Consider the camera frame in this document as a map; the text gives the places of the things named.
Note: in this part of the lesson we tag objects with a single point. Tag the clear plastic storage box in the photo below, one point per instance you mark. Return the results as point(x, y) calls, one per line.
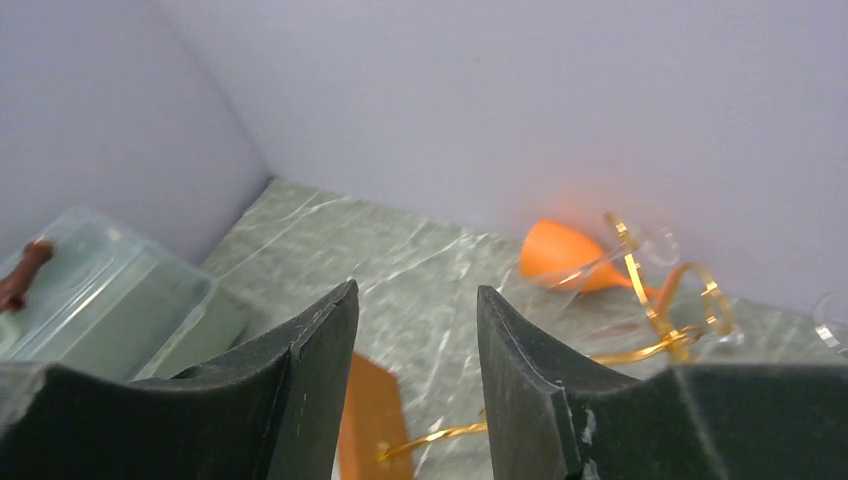
point(115, 304)

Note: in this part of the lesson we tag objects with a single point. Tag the clear pink tinted glass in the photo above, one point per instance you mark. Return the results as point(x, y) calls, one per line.
point(829, 316)

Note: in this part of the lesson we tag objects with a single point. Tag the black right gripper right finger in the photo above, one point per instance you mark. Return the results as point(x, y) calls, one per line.
point(553, 413)

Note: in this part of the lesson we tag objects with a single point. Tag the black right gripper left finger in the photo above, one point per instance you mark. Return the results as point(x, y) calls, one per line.
point(269, 408)

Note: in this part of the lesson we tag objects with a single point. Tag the clear wine glass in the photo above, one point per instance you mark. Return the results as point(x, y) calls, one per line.
point(596, 265)

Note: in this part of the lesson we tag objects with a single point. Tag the orange plastic goblet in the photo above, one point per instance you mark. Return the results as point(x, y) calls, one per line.
point(570, 258)

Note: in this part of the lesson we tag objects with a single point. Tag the gold wire glass rack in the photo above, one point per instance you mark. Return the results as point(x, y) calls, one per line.
point(373, 441)

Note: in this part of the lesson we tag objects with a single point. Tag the brown bronze faucet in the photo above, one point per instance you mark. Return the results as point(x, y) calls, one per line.
point(15, 285)

